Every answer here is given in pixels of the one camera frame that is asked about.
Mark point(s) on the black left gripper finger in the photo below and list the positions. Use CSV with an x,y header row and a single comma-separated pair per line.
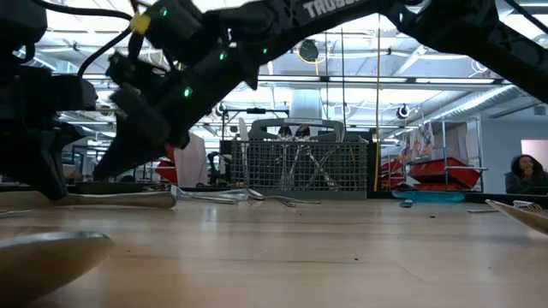
x,y
38,162

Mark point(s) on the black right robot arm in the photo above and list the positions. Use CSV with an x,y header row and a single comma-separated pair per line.
x,y
471,34

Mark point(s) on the pink board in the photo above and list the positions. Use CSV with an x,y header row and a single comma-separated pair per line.
x,y
192,162

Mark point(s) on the long ceiling light bar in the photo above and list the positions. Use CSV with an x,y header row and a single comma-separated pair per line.
x,y
364,79

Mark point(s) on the large silver spoon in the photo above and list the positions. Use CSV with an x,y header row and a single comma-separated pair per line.
x,y
43,265

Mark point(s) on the white ventilation duct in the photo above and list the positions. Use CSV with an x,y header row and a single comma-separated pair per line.
x,y
306,107

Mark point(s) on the small grey object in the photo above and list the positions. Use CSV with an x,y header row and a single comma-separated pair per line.
x,y
406,204

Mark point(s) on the teal round plate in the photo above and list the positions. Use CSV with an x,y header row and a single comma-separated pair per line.
x,y
428,197

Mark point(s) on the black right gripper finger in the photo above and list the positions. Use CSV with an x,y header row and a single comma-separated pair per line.
x,y
137,137

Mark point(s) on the grey mesh cutlery basket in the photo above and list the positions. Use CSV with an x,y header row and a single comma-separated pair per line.
x,y
257,171

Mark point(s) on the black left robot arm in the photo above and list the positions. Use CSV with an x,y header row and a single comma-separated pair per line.
x,y
21,21

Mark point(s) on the person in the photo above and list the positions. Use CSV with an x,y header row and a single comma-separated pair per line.
x,y
524,179

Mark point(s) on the black background robot arm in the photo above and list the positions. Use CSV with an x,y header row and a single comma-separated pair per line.
x,y
214,167

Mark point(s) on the red bin stack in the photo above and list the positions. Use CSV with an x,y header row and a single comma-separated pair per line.
x,y
167,171

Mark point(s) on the colourful printed bag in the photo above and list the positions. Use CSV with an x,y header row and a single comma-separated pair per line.
x,y
421,141

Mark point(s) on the white cover sheet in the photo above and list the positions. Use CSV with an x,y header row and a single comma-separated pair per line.
x,y
454,137

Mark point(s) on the large red storage bin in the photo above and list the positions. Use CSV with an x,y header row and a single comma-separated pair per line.
x,y
441,173

